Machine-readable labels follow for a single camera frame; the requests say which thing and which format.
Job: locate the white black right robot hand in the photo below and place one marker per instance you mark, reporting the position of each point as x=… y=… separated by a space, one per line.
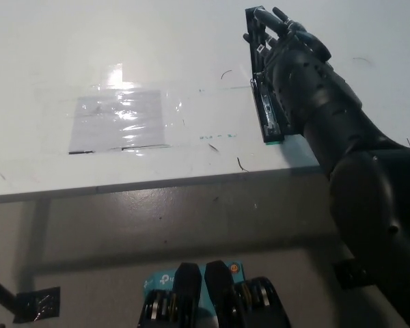
x=307 y=85

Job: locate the black desk stapler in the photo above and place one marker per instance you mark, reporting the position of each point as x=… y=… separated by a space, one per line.
x=268 y=109

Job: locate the black ribbed robot body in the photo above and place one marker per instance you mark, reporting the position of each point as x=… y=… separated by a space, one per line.
x=218 y=297

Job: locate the clear plastic film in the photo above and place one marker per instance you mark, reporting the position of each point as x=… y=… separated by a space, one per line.
x=174 y=106

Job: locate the white paper sheet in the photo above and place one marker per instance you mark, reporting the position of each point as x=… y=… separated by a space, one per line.
x=118 y=119

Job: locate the black table foot plate right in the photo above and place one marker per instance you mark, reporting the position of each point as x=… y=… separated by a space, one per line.
x=348 y=275

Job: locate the teal router box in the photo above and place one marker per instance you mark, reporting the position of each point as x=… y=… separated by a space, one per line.
x=160 y=278

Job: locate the grey table leg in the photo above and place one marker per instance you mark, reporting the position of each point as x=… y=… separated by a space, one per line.
x=34 y=239

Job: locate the black stand rod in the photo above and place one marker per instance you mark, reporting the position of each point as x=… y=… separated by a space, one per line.
x=0 y=292

